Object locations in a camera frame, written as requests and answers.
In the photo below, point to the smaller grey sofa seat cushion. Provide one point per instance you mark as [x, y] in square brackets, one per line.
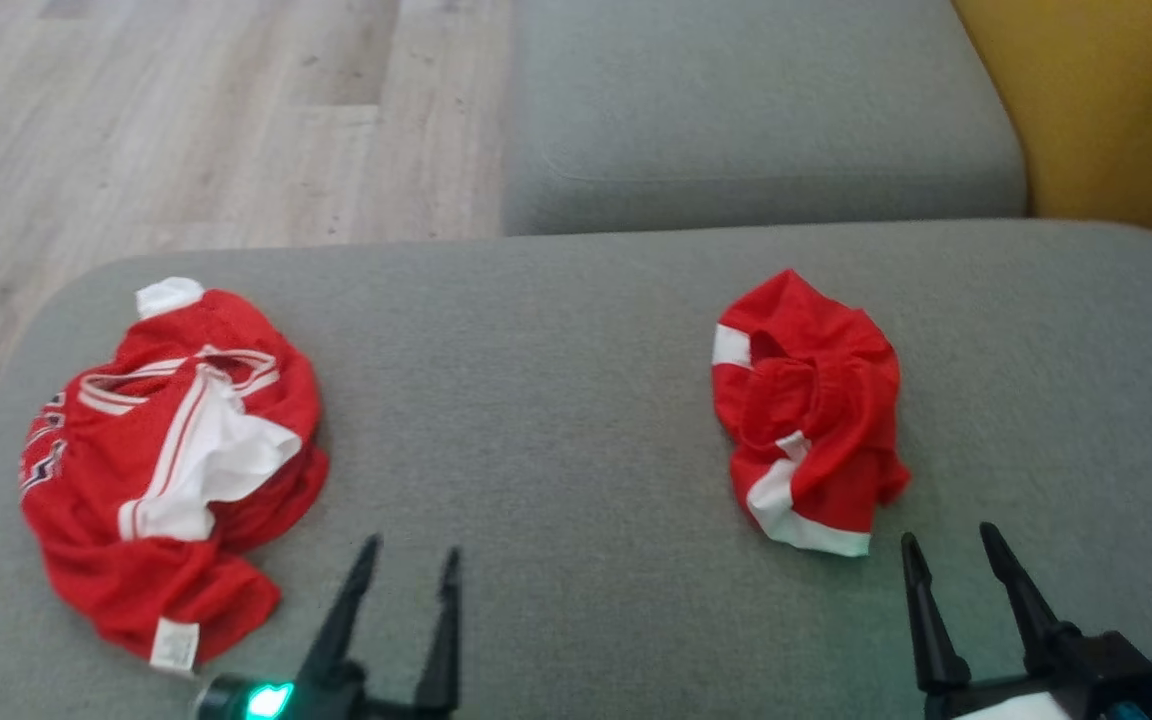
[756, 110]

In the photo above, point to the red jersey number 23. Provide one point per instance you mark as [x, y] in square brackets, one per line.
[106, 470]

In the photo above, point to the large yellow sofa back cushion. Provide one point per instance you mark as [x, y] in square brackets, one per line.
[1116, 100]

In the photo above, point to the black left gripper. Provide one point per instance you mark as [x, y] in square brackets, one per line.
[326, 705]

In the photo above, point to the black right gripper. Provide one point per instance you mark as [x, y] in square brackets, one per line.
[1106, 675]

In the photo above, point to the large grey sofa seat cushion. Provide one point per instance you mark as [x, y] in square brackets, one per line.
[556, 400]

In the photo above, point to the red shorts white trim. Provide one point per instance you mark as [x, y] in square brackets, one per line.
[826, 400]

